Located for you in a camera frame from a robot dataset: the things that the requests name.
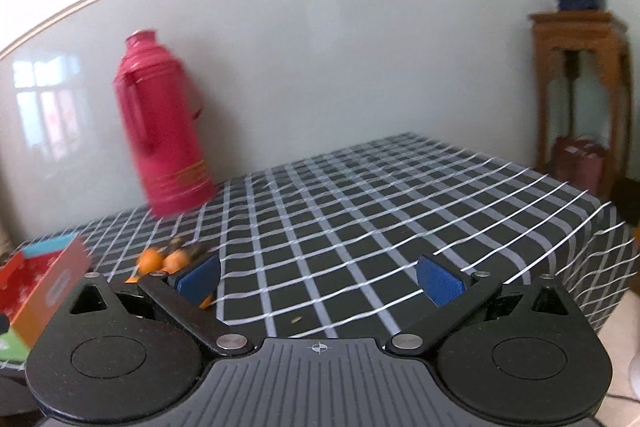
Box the red cardboard tray box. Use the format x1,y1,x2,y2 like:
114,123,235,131
1,233,90,362

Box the wooden plant stand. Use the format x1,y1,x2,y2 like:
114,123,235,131
529,11,634,198

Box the dark red bag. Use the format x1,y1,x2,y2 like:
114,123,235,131
549,136,608,197

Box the orange tangerine back left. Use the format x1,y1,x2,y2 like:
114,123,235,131
163,249,192,274

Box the black white checkered tablecloth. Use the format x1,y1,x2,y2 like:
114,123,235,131
0,132,637,373

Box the red thermos flask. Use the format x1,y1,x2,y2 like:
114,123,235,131
113,29,216,218

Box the orange tangerine near box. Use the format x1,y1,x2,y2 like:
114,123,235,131
137,247,164,274

